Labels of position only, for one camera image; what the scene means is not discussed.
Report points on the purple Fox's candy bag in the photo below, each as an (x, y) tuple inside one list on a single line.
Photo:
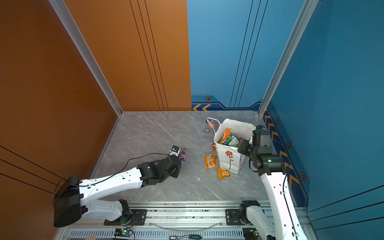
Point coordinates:
[(182, 154)]

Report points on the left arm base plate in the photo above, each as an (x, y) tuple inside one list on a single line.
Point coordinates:
[(137, 218)]

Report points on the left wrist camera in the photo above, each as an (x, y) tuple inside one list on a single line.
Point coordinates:
[(175, 151)]

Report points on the green circuit board left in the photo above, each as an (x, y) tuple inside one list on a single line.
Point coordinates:
[(124, 234)]

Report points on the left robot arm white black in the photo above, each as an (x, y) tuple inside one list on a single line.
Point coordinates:
[(76, 200)]

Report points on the pink bear keychain toy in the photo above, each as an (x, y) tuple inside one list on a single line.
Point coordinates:
[(211, 124)]

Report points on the aluminium corner post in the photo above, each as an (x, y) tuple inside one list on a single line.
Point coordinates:
[(76, 36), (295, 36)]

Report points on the green white snack bag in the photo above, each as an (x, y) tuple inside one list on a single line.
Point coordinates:
[(231, 141)]

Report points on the orange yellow snack pouch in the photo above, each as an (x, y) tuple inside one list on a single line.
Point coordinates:
[(211, 161)]

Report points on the left aluminium corner post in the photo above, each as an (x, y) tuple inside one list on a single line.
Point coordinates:
[(76, 36)]

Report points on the white paper bag with flower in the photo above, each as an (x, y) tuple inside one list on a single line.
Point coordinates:
[(229, 157)]

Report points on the right aluminium corner post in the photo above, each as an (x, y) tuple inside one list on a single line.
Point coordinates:
[(295, 36)]

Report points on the green handled screwdriver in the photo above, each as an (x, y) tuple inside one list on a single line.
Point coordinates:
[(186, 237)]

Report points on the aluminium front rail frame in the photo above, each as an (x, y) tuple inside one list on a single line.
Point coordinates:
[(165, 219)]

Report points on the orange Fox's candy bag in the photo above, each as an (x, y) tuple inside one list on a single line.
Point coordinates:
[(226, 135)]

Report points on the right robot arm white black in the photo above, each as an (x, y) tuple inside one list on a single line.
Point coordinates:
[(272, 170)]

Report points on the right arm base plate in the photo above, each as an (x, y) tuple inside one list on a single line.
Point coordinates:
[(236, 217)]

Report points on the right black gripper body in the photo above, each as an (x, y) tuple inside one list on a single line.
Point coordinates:
[(247, 148)]

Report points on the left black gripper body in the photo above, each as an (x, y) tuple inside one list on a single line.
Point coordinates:
[(176, 173)]

